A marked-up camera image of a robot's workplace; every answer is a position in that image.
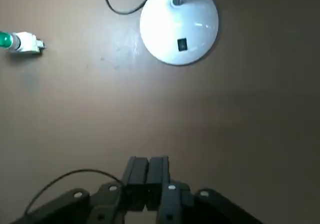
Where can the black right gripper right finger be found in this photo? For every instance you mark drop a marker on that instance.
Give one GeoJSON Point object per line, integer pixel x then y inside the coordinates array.
{"type": "Point", "coordinates": [157, 171]}

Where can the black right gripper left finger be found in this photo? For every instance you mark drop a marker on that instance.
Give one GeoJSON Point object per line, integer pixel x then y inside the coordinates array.
{"type": "Point", "coordinates": [135, 171]}

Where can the white desk lamp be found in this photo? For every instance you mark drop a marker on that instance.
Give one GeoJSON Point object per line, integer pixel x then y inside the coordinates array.
{"type": "Point", "coordinates": [175, 32]}

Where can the green push button white base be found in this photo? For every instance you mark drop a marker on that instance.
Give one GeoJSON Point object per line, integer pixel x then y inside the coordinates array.
{"type": "Point", "coordinates": [25, 43]}

